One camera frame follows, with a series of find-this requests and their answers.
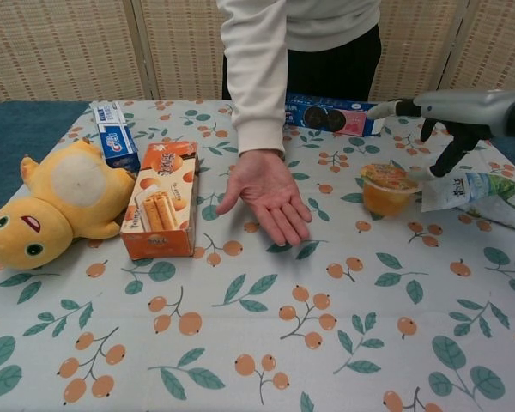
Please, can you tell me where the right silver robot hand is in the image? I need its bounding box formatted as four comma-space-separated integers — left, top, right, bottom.
366, 88, 515, 179

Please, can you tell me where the person's bare hand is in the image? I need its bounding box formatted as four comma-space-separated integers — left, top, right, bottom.
216, 149, 313, 248

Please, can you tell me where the round snack cup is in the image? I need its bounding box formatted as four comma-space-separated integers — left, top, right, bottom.
359, 161, 421, 217

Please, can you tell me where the white green snack bag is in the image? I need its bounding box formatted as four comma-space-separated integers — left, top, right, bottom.
420, 171, 515, 236

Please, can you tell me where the blue sandwich cookie box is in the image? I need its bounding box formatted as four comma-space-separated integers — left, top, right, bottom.
284, 90, 387, 137

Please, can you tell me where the orange wafer roll box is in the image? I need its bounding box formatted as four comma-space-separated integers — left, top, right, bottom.
118, 141, 200, 261

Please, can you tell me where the person's white-sleeved arm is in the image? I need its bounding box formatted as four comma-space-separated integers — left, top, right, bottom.
220, 0, 289, 159

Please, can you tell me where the floral fruit-print tablecloth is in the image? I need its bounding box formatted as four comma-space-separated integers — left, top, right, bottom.
0, 99, 515, 412

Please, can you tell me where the blue white toothpaste box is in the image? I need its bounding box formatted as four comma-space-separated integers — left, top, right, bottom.
88, 100, 141, 173

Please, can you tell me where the person's torso white sweater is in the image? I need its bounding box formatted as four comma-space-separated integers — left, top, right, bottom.
216, 0, 382, 102

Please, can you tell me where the yellow plush toy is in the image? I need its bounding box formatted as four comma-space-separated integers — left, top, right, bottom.
0, 137, 137, 270

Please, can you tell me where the woven folding screen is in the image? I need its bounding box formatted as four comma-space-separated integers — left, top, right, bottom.
0, 0, 515, 108

